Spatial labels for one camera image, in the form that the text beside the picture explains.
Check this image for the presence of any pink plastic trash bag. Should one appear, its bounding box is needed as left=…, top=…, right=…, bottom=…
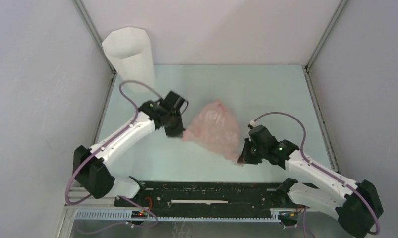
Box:
left=183, top=100, right=240, bottom=163

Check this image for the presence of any white trash bin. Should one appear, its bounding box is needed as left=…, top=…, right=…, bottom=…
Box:
left=102, top=27, right=156, bottom=89

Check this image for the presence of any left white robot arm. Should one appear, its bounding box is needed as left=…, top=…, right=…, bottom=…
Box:
left=73, top=91, right=189, bottom=207

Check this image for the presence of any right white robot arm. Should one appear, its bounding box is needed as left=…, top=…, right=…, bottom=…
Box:
left=238, top=125, right=384, bottom=238

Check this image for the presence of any small circuit board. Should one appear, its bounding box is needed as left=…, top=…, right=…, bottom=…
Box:
left=131, top=210, right=149, bottom=219

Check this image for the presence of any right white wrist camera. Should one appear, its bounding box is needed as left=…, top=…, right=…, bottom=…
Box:
left=247, top=120, right=257, bottom=129

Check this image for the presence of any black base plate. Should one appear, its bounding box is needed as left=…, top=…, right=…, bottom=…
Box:
left=132, top=181, right=303, bottom=219

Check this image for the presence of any white slotted cable duct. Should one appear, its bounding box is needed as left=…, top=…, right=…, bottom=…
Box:
left=74, top=210, right=282, bottom=223

